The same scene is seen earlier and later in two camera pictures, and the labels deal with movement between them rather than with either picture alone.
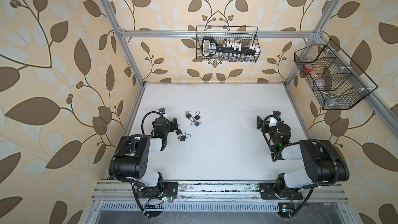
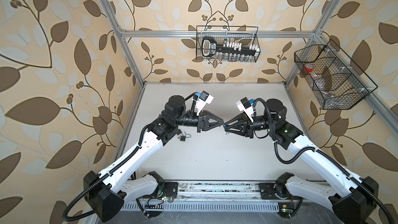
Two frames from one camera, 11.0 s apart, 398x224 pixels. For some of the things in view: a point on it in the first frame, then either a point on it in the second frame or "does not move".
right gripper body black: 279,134 → 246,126
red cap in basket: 308,68 does not move
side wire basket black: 337,83 does not move
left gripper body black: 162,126 → 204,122
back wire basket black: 228,43 does not move
